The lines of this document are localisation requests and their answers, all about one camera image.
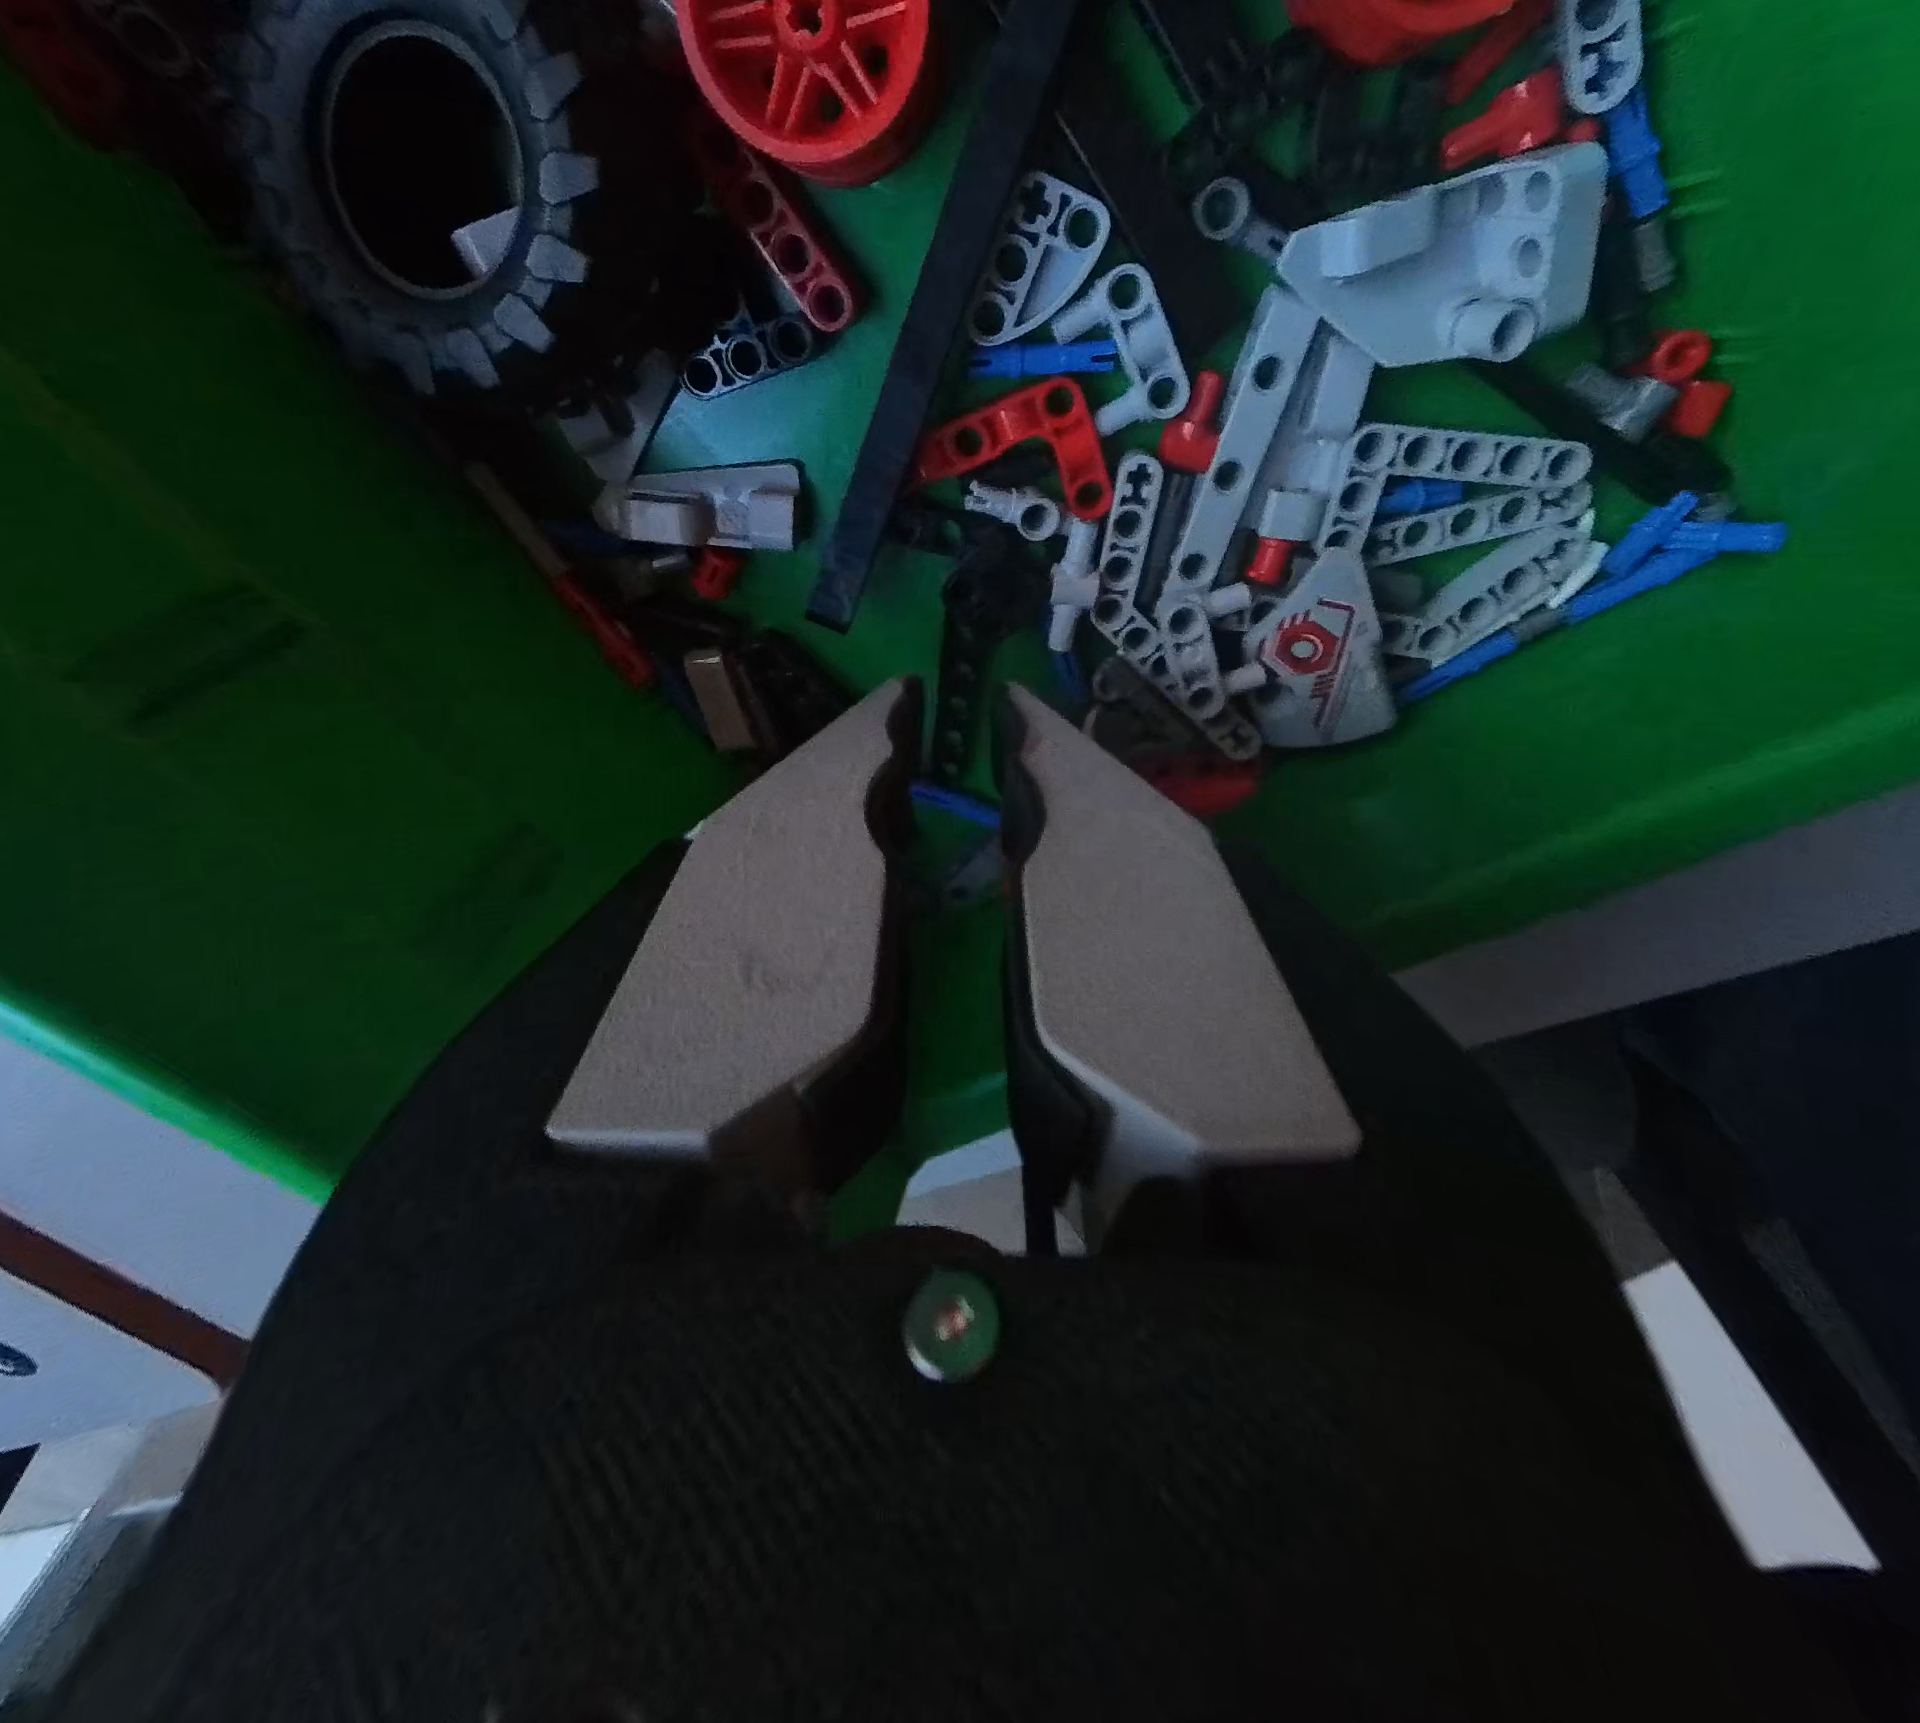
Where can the grey lego bracket piece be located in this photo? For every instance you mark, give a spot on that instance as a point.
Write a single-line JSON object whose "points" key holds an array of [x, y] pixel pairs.
{"points": [[705, 501]]}

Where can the green plastic bin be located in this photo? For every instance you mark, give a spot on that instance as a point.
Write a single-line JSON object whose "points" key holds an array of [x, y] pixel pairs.
{"points": [[225, 779]]}

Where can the small black lego beam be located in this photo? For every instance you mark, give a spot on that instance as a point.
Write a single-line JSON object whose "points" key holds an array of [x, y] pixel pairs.
{"points": [[961, 689]]}

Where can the large grey lego panel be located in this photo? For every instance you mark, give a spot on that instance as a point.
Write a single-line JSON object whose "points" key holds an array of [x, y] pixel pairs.
{"points": [[1441, 253]]}

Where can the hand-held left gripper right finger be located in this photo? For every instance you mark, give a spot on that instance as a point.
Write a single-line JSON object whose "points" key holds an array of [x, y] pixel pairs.
{"points": [[1170, 975]]}

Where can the cluster of blue lego pins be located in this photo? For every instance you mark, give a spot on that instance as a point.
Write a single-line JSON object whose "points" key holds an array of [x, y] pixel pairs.
{"points": [[1695, 539]]}

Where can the grey triangular lego liftarm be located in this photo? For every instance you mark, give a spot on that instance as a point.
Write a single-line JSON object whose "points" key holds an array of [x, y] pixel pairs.
{"points": [[1035, 253]]}

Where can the pile of grey lego beams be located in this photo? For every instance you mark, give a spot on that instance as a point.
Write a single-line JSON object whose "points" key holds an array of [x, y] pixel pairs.
{"points": [[1470, 463]]}

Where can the short red lego beam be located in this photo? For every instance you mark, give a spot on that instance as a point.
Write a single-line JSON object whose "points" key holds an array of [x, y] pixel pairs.
{"points": [[788, 239]]}

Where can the red angled lego beam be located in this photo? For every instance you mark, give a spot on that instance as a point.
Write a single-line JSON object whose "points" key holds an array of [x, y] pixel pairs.
{"points": [[999, 427]]}

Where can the grey bent lego liftarm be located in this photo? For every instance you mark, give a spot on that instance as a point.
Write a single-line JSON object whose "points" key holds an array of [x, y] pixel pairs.
{"points": [[1141, 329]]}

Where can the long black lego beam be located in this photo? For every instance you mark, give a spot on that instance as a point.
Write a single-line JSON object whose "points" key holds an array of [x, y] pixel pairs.
{"points": [[961, 283]]}

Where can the grey lego panel red print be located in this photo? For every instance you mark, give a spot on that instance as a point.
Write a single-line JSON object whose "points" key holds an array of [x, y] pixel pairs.
{"points": [[1321, 689]]}

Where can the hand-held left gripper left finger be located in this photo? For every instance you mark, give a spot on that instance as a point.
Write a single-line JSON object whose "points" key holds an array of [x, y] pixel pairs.
{"points": [[734, 959]]}

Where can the small black knobby lego tire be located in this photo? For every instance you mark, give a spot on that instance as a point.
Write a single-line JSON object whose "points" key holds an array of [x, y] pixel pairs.
{"points": [[284, 103]]}

